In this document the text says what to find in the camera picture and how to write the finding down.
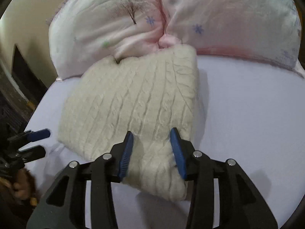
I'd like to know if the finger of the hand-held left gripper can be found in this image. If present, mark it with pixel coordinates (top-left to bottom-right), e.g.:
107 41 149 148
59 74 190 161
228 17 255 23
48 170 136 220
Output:
14 145 46 163
7 128 51 142

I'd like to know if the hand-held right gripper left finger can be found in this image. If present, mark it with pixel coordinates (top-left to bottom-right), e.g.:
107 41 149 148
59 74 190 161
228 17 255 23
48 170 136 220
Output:
26 131 134 229

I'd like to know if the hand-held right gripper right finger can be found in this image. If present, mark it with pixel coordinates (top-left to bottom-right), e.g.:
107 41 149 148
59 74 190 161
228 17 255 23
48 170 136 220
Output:
170 127 278 229

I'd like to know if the cream cable-knit sweater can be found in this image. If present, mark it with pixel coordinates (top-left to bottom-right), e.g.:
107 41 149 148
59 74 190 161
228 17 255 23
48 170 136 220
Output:
58 45 205 202

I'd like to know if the person's left hand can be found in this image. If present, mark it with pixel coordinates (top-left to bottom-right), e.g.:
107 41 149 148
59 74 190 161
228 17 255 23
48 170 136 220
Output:
7 168 36 201

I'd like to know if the dark wooden furniture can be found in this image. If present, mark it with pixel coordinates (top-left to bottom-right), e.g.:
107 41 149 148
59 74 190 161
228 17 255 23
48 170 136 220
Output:
0 44 47 134

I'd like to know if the lilac bed sheet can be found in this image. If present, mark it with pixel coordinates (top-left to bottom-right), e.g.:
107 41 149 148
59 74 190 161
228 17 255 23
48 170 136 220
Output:
24 52 305 229

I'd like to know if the right pink printed pillow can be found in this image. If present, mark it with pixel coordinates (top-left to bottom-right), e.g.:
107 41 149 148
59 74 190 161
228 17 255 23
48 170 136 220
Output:
48 0 305 80

